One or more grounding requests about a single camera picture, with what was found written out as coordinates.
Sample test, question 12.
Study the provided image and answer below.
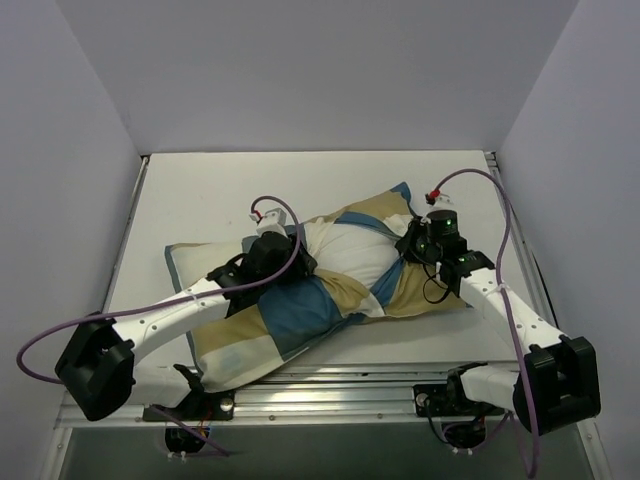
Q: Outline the white pillow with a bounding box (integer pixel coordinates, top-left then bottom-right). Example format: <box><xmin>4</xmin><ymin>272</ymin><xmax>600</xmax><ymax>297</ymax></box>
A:
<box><xmin>304</xmin><ymin>218</ymin><xmax>399</xmax><ymax>289</ymax></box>

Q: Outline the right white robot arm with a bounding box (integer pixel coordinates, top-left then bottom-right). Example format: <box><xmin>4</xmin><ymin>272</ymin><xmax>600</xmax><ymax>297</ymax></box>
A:
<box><xmin>396</xmin><ymin>210</ymin><xmax>601</xmax><ymax>435</ymax></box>

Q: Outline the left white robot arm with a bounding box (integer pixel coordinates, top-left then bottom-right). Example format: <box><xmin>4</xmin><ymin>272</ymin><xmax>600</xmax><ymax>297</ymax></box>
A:
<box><xmin>55</xmin><ymin>232</ymin><xmax>317</xmax><ymax>421</ymax></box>

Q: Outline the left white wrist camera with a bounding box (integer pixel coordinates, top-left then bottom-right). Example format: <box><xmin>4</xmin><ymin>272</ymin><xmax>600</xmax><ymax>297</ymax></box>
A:
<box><xmin>249</xmin><ymin>208</ymin><xmax>287</xmax><ymax>236</ymax></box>

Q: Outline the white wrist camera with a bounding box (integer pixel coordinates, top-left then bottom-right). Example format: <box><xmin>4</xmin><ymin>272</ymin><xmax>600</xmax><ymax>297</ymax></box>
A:
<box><xmin>249</xmin><ymin>208</ymin><xmax>287</xmax><ymax>236</ymax></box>
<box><xmin>425</xmin><ymin>189</ymin><xmax>455</xmax><ymax>211</ymax></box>

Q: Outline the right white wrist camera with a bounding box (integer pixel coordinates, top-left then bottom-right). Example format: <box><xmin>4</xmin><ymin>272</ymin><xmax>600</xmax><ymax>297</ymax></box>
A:
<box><xmin>425</xmin><ymin>189</ymin><xmax>455</xmax><ymax>211</ymax></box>

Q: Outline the thin black cable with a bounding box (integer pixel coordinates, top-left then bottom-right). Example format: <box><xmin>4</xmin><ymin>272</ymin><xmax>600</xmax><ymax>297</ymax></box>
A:
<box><xmin>422</xmin><ymin>259</ymin><xmax>459</xmax><ymax>305</ymax></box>

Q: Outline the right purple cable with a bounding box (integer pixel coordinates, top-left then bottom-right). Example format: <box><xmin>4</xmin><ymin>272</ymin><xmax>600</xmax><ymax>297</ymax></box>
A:
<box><xmin>427</xmin><ymin>168</ymin><xmax>542</xmax><ymax>479</ymax></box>

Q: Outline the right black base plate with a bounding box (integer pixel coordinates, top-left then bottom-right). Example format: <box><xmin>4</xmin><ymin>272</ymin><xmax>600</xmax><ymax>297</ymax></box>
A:
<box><xmin>412</xmin><ymin>383</ymin><xmax>504</xmax><ymax>418</ymax></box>

